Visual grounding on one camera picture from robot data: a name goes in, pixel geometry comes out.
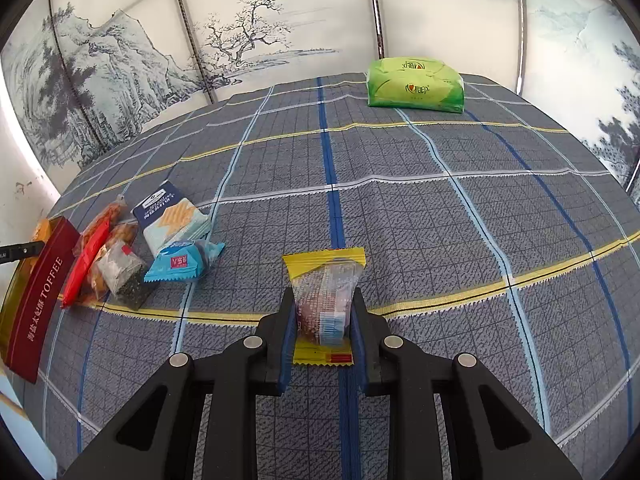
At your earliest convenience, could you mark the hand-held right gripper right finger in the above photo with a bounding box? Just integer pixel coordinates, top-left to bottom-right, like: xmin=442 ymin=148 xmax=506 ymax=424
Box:
xmin=350 ymin=287 xmax=583 ymax=480

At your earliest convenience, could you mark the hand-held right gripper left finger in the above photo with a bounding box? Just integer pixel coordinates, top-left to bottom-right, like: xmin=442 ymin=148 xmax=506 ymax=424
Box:
xmin=60 ymin=287 xmax=301 ymax=480

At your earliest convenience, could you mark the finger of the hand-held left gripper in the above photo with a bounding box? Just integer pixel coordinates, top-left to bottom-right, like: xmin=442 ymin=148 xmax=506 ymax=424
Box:
xmin=0 ymin=241 xmax=47 ymax=265

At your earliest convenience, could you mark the gold metal tray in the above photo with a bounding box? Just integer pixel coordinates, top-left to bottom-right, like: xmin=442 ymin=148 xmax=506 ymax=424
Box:
xmin=0 ymin=216 xmax=82 ymax=385

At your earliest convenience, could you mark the red snack bar packet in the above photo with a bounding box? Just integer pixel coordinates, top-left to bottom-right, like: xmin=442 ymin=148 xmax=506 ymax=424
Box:
xmin=60 ymin=217 xmax=112 ymax=309

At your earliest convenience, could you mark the clear packet of orange snacks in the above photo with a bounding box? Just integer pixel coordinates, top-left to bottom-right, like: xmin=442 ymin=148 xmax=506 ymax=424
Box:
xmin=89 ymin=222 xmax=139 ymax=302
xmin=80 ymin=195 xmax=126 ymax=253

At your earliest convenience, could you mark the yellow clear snack packet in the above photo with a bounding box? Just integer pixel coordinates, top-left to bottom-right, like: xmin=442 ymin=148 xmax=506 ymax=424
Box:
xmin=282 ymin=247 xmax=367 ymax=367

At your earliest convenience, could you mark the grey clear snack packet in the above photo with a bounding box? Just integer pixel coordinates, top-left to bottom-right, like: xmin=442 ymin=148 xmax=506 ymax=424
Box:
xmin=96 ymin=240 xmax=161 ymax=311

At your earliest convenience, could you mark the light blue snack packet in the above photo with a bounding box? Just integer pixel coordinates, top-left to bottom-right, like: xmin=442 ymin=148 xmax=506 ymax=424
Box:
xmin=144 ymin=239 xmax=226 ymax=283

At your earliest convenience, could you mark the blue cracker packet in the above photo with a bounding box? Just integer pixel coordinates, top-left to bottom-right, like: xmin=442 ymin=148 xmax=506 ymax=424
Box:
xmin=132 ymin=180 xmax=212 ymax=256

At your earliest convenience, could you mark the grey plaid tablecloth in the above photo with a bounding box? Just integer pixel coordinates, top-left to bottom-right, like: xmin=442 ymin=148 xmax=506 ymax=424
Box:
xmin=37 ymin=72 xmax=640 ymax=480

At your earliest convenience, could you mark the green snack packet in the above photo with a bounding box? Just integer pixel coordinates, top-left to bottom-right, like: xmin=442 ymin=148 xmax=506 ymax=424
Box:
xmin=366 ymin=56 xmax=466 ymax=113

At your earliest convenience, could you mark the landscape painted screen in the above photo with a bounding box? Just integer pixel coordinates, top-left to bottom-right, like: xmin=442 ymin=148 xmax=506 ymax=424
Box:
xmin=0 ymin=0 xmax=640 ymax=196

